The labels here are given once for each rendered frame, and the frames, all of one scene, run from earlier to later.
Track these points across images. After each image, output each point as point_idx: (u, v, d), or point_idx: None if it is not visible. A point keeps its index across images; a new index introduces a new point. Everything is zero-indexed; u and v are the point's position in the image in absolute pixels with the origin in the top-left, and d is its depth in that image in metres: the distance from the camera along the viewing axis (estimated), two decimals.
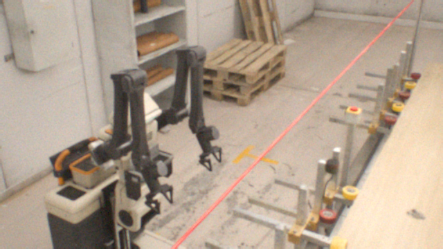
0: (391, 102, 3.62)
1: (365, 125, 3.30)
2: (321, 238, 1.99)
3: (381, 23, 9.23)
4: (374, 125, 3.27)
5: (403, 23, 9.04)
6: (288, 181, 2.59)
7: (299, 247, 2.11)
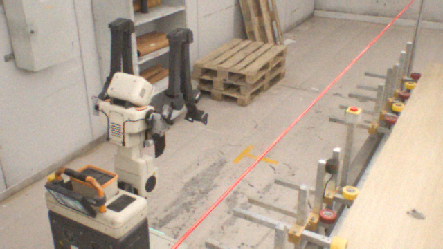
0: (391, 102, 3.62)
1: (365, 125, 3.30)
2: (321, 238, 1.99)
3: (381, 23, 9.23)
4: (374, 125, 3.27)
5: (403, 23, 9.04)
6: (288, 181, 2.59)
7: (299, 247, 2.11)
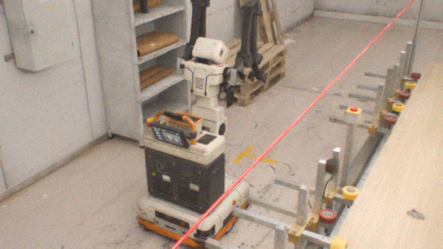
0: (391, 102, 3.62)
1: (365, 125, 3.30)
2: (321, 238, 1.99)
3: (381, 23, 9.23)
4: (374, 125, 3.27)
5: (403, 23, 9.04)
6: (288, 181, 2.59)
7: (299, 247, 2.11)
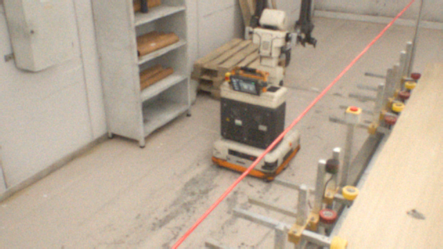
0: (391, 102, 3.62)
1: (365, 125, 3.30)
2: (321, 238, 1.99)
3: (381, 23, 9.23)
4: (374, 125, 3.27)
5: (403, 23, 9.04)
6: (288, 181, 2.59)
7: (299, 247, 2.11)
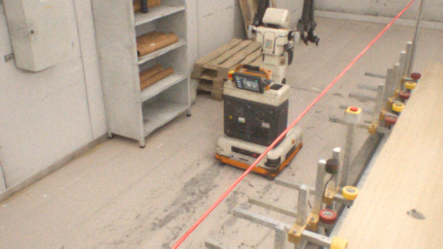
0: (391, 102, 3.62)
1: (365, 125, 3.30)
2: (321, 238, 1.99)
3: (381, 23, 9.23)
4: (374, 125, 3.27)
5: (403, 23, 9.04)
6: (288, 181, 2.59)
7: (299, 247, 2.11)
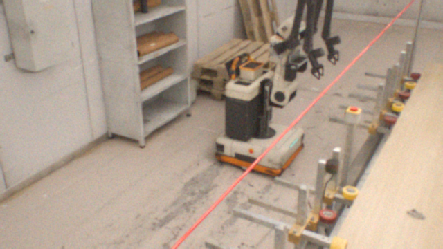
0: (391, 102, 3.62)
1: (365, 125, 3.30)
2: (321, 238, 1.99)
3: (381, 23, 9.23)
4: (374, 125, 3.27)
5: (403, 23, 9.04)
6: (288, 181, 2.59)
7: (299, 247, 2.11)
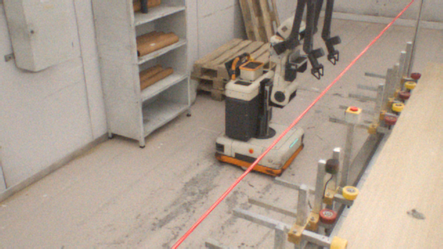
0: (391, 102, 3.62)
1: (365, 125, 3.30)
2: (321, 238, 1.99)
3: (381, 23, 9.23)
4: (374, 125, 3.27)
5: (403, 23, 9.04)
6: (288, 181, 2.59)
7: (299, 247, 2.11)
